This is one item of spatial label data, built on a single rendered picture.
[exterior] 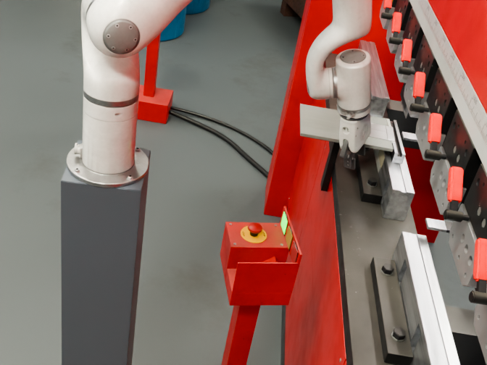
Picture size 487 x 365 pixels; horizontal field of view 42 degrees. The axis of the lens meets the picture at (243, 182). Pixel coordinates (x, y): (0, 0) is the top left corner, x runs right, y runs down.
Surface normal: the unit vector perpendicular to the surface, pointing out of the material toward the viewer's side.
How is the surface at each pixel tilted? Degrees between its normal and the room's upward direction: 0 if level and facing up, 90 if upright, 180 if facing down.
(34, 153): 0
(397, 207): 90
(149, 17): 76
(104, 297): 90
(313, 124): 0
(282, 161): 90
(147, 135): 0
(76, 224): 90
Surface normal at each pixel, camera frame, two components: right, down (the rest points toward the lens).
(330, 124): 0.15, -0.81
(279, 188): -0.07, 0.56
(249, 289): 0.15, 0.58
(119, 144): 0.49, 0.55
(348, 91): -0.18, 0.70
